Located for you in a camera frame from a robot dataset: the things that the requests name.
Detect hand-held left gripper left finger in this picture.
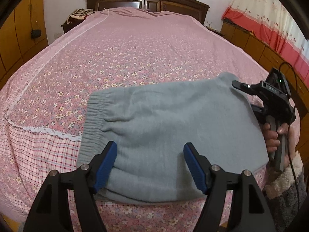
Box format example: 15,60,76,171
23,141,118,232

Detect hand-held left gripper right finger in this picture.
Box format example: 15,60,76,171
183,142,277,232

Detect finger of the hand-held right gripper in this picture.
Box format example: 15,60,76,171
250,104,265,126
232,80,254,95

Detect grey pants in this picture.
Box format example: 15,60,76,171
77,72,270,203

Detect person's right forearm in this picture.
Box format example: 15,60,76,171
264,150,307,232

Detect person's right hand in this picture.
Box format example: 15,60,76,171
263,122,297,168

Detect long wooden cabinet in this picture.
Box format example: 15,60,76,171
220,20,309,155

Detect clutter on bedside table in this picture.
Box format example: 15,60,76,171
204,21,222,33

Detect red and white floral curtain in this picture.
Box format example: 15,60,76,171
222,0,309,79

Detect pink floral bed sheet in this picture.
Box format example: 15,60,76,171
0,7,301,232

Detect dark wooden nightstand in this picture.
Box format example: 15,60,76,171
60,17,85,35

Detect pile of clothes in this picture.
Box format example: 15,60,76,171
66,8,95,25

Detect wooden wardrobe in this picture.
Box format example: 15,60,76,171
0,0,49,84

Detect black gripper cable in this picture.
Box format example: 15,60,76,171
279,62,304,232

